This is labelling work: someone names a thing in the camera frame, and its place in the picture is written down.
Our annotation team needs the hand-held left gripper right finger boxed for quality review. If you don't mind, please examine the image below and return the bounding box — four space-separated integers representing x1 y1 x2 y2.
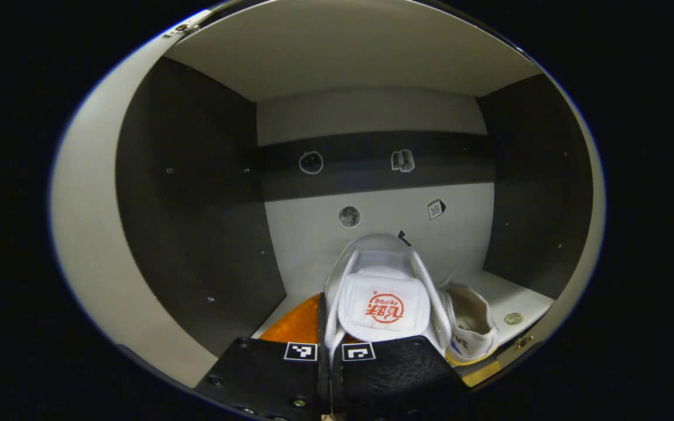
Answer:
330 336 472 421

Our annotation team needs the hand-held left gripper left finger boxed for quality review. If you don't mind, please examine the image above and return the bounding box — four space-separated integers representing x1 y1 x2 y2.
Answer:
195 291 331 421

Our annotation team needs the white shoe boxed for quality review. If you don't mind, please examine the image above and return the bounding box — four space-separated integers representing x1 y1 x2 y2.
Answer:
439 282 500 366
322 233 452 357

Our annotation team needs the grey shoe cabinet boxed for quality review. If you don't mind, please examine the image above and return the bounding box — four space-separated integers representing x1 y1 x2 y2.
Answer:
115 0 595 387

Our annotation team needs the grey shoe cabinet door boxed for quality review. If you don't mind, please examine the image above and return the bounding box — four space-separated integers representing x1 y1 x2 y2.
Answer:
50 12 221 389
513 76 607 363

